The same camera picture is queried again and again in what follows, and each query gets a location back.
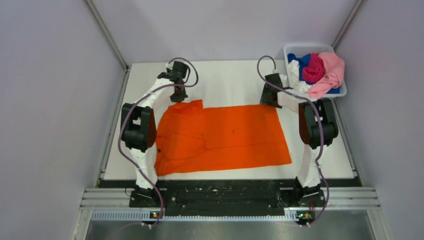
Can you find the white t shirt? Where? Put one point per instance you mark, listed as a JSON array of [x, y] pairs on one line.
[[293, 73]]

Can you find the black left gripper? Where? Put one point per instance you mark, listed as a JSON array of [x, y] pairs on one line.
[[179, 98]]

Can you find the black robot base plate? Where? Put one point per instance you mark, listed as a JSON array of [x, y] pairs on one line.
[[228, 198]]

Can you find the aluminium frame rail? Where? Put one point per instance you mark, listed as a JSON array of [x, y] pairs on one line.
[[113, 204]]

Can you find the orange t shirt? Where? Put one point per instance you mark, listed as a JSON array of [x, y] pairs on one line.
[[192, 138]]

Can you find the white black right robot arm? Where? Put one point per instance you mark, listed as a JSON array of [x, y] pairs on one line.
[[317, 128]]

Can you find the blue t shirt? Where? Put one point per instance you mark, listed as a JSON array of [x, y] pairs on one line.
[[303, 62]]

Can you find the white plastic laundry basket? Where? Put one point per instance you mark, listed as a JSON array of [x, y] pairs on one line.
[[301, 49]]

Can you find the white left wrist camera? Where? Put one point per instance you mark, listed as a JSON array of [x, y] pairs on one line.
[[169, 66]]

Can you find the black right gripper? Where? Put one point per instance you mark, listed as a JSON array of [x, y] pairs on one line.
[[265, 99]]

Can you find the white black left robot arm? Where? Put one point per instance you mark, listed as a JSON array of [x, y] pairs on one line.
[[138, 130]]

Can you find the magenta t shirt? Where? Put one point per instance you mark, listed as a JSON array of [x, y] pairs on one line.
[[315, 69]]

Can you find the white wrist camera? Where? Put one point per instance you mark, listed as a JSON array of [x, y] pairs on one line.
[[169, 66], [284, 80]]

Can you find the pink t shirt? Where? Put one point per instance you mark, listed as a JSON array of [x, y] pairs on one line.
[[333, 78]]

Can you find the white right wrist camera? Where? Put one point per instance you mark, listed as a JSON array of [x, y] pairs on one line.
[[284, 80]]

